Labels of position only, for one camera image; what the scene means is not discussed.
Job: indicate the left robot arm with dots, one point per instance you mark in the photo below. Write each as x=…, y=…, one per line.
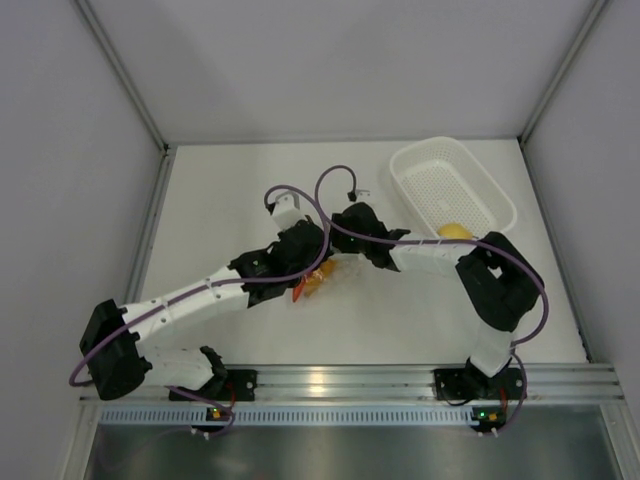
x=120, y=345

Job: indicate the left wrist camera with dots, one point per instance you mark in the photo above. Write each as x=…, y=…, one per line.
x=286, y=211

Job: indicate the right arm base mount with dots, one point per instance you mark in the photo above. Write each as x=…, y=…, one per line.
x=468, y=383

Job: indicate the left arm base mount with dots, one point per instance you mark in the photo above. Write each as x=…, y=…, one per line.
x=239, y=385

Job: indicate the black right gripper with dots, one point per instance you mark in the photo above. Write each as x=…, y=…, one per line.
x=338, y=241

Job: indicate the orange fake fruit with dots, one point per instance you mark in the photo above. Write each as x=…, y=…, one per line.
x=318, y=277

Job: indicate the white slotted cable duct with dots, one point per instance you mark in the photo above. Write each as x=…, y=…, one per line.
x=253, y=415

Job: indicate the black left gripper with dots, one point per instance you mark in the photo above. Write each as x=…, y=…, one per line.
x=318, y=255

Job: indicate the aluminium mounting rail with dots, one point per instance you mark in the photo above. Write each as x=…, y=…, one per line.
x=547, y=383

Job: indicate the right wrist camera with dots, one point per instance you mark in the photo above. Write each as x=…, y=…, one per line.
x=360, y=195

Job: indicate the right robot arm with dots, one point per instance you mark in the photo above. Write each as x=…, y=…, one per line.
x=499, y=282

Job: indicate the fake carrot with green leaves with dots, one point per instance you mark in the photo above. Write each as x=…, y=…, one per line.
x=297, y=291

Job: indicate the clear zip top bag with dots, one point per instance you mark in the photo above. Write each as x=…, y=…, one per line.
x=346, y=274

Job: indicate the yellow fake pear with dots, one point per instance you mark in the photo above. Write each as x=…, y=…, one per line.
x=455, y=231

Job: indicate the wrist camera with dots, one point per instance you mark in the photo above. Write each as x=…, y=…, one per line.
x=286, y=211
x=360, y=195

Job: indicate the white perforated plastic basket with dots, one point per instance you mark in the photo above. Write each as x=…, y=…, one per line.
x=440, y=182

